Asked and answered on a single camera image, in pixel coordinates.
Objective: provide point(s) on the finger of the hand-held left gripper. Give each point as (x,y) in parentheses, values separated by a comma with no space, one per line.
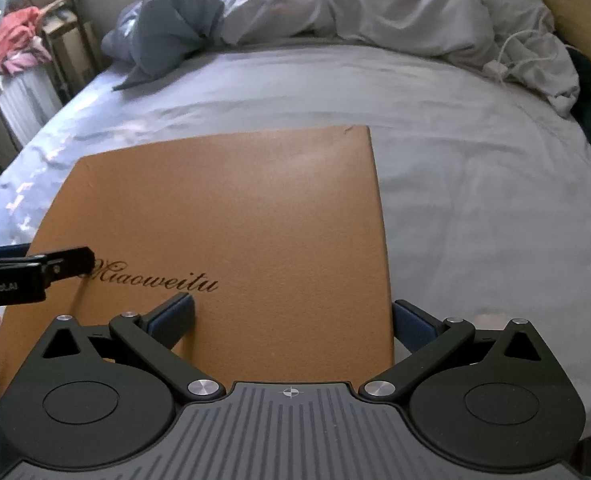
(70,261)
(2,252)

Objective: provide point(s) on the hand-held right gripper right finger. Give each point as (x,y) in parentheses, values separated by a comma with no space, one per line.
(415,327)

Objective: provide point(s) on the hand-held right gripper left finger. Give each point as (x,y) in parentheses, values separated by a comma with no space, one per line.
(175,320)

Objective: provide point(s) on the orange box lid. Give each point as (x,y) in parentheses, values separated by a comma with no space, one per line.
(225,210)

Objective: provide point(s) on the printed grey bed sheet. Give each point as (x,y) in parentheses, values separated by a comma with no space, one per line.
(450,185)

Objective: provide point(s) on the white radiator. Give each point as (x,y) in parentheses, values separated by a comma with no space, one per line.
(20,105)

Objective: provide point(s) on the pink cloth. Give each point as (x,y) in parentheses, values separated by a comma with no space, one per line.
(22,62)

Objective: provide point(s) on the red blanket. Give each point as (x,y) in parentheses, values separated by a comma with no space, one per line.
(15,35)

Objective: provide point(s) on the grey duvet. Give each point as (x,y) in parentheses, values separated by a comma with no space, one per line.
(325,5)

